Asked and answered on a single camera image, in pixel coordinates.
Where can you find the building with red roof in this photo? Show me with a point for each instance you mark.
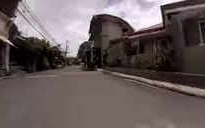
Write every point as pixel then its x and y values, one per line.
pixel 146 36

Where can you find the two-storey grey building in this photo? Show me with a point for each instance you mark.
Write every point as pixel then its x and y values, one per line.
pixel 110 33

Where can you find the pale concrete kerb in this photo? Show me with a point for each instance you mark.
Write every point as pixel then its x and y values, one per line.
pixel 163 85

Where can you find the row of trees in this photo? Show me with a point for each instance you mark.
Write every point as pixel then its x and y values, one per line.
pixel 36 50

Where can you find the utility pole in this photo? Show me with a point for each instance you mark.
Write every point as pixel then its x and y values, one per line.
pixel 66 53

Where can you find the green hedge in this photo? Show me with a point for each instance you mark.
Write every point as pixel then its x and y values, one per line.
pixel 150 61

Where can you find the grey asphalt road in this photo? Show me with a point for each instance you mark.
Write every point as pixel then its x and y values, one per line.
pixel 90 100

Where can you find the grey building with window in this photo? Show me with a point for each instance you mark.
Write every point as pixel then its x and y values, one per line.
pixel 193 50

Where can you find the tree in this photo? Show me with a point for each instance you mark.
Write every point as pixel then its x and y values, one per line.
pixel 83 50

